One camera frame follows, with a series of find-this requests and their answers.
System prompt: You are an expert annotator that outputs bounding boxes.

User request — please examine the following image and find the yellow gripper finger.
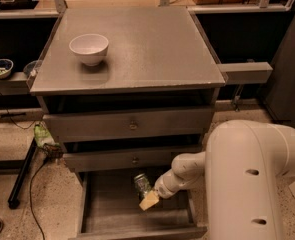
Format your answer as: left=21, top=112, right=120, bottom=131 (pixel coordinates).
left=139, top=190, right=160, bottom=211

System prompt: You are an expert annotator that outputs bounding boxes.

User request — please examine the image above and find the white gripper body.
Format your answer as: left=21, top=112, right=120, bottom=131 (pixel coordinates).
left=154, top=169, right=183, bottom=199

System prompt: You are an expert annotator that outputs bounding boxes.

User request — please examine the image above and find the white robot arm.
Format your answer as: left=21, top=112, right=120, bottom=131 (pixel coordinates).
left=140, top=120, right=295, bottom=240

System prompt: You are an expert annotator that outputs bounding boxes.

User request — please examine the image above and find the bottom grey drawer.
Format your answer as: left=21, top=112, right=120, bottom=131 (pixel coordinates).
left=69, top=166, right=207, bottom=240

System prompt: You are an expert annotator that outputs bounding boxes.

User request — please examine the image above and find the top grey drawer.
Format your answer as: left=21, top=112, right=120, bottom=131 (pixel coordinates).
left=43, top=106, right=213, bottom=142

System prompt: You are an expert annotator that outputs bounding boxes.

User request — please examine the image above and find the grey drawer cabinet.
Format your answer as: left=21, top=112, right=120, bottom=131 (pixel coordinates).
left=26, top=6, right=229, bottom=185

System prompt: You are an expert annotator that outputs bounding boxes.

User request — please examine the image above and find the green chip bag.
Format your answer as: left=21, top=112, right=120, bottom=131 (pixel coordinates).
left=34, top=123, right=58, bottom=148

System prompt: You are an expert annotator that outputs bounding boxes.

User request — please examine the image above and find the black stand leg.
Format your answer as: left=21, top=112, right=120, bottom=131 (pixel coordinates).
left=8, top=140, right=37, bottom=209

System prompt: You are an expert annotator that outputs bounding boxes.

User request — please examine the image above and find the grey side beam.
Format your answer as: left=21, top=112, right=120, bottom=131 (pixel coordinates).
left=218, top=62, right=273, bottom=85

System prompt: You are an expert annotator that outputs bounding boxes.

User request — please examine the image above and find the white bowl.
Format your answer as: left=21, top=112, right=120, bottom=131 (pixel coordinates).
left=69, top=34, right=109, bottom=66

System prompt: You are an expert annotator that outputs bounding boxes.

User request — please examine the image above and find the grey left shelf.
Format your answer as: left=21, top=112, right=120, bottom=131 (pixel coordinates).
left=0, top=72, right=29, bottom=96

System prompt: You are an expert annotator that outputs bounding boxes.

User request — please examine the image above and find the clear small cup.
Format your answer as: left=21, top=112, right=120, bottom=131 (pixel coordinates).
left=23, top=60, right=42, bottom=77

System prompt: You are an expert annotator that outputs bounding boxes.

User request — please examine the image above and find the black floor cable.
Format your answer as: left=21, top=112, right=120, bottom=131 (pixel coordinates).
left=28, top=157, right=51, bottom=240

